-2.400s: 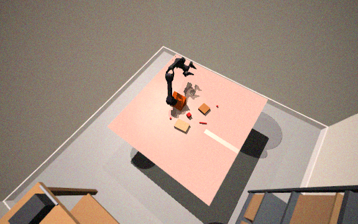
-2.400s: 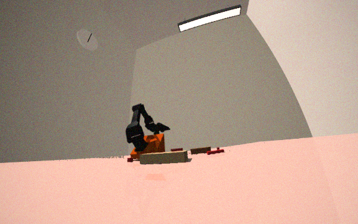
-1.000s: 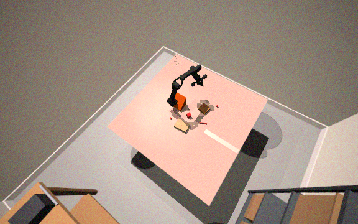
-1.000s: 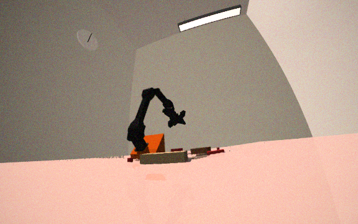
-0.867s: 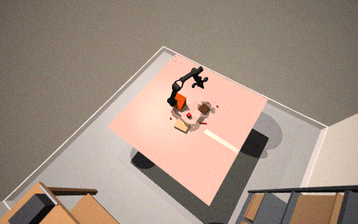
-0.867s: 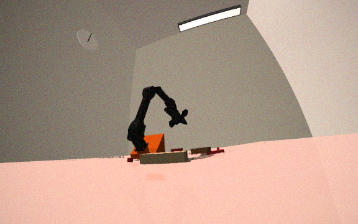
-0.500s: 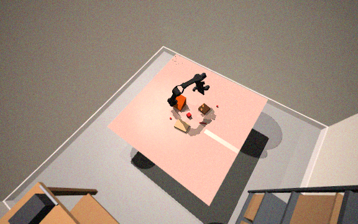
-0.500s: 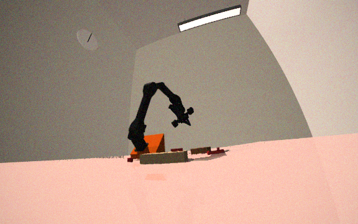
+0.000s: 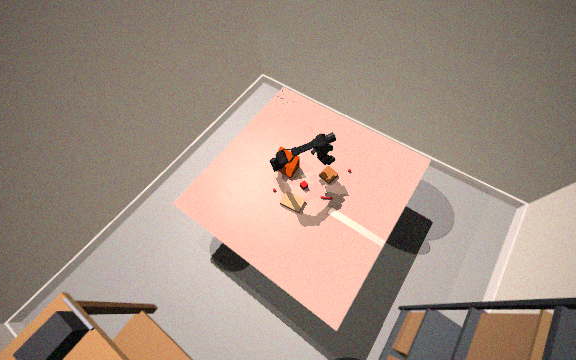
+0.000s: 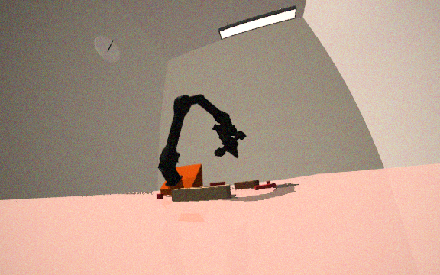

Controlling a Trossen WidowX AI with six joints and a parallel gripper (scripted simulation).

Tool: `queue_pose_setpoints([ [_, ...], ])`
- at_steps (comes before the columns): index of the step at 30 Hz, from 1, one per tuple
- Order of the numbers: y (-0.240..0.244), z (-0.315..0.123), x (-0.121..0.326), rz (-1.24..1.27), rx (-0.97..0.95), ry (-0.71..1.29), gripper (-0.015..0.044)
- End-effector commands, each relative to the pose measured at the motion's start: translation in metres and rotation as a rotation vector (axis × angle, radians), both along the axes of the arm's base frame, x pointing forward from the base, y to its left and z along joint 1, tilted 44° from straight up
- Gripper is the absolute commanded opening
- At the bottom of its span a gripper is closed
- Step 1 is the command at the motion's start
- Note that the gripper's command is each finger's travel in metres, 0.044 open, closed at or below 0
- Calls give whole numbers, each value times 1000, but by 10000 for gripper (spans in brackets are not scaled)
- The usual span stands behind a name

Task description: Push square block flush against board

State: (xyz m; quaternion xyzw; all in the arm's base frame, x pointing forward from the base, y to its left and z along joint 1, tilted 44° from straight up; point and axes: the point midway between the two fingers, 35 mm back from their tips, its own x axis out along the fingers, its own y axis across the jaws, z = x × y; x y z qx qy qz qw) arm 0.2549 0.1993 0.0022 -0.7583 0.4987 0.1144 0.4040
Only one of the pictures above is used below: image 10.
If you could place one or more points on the red cylinder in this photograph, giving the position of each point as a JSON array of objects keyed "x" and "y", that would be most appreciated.
[{"x": 265, "y": 186}]

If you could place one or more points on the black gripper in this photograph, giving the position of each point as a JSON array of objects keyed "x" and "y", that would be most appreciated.
[{"x": 230, "y": 145}]

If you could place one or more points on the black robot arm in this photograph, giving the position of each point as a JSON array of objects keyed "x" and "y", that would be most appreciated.
[{"x": 181, "y": 107}]

